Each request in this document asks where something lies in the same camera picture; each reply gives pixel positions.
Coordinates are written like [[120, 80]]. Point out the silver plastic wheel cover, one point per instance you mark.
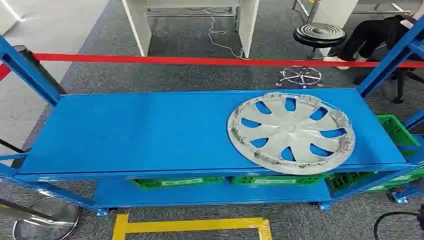
[[290, 128]]

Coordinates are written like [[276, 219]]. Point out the red barrier belt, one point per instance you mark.
[[198, 61]]

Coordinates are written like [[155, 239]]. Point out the green plastic crate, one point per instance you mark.
[[179, 182], [397, 182], [394, 130], [275, 181]]

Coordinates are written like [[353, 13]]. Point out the blue metal shelf rack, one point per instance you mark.
[[412, 193], [132, 132]]

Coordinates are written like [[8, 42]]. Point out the black round stool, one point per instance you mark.
[[319, 34]]

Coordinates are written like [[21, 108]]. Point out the person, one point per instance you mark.
[[367, 36]]

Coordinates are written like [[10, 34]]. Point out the black chair base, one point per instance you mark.
[[399, 82]]

